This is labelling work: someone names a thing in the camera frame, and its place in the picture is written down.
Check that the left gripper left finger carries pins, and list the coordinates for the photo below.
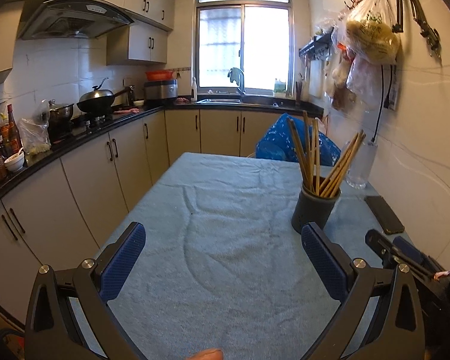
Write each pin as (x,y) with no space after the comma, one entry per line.
(52,330)

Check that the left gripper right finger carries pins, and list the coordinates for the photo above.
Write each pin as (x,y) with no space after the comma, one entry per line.
(396,329)

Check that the lower kitchen cabinets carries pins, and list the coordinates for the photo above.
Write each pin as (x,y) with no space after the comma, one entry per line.
(64,212)

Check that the kitchen window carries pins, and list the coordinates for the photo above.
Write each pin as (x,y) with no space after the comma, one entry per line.
(253,35)

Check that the person left hand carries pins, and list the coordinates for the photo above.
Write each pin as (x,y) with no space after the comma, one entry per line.
(208,354)

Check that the black smartphone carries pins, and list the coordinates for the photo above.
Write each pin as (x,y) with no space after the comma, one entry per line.
(384,214)

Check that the clear glass mug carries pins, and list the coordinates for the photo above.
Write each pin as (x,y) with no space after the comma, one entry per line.
(360,168)

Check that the black perforated utensil holder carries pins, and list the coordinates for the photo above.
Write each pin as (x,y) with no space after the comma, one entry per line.
(312,209)

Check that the blue plastic bag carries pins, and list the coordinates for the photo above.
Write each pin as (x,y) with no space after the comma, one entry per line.
(277,143)

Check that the white bowl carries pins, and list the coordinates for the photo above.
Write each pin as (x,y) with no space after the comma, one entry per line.
(15,162)

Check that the pink hanging plastic bag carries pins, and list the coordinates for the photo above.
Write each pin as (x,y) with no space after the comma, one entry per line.
(364,79)

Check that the light blue table towel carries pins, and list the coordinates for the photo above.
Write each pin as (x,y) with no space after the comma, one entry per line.
(222,266)

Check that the sauce bottle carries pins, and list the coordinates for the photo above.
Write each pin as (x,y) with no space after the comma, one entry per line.
(14,135)

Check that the clear plastic bag on counter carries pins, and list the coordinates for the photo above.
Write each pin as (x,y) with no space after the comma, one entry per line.
(34,135)

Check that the steel cooking pot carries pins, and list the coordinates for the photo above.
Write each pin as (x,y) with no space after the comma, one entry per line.
(60,116)

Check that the hanging plastic food bag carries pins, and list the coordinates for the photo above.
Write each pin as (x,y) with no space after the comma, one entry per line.
(369,32)

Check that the sink faucet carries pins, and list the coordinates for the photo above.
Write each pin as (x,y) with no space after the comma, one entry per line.
(237,76)

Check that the silver rice cooker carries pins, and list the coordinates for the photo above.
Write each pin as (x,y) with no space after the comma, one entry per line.
(161,90)

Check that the red basin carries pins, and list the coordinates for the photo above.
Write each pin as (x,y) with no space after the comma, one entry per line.
(159,75)

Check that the range hood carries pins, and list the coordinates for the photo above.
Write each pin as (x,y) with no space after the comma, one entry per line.
(80,19)

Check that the black wok with handle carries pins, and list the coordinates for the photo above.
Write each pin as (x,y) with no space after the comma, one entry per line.
(99,100)

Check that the wall hook rack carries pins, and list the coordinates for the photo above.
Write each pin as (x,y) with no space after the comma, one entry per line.
(430,34)

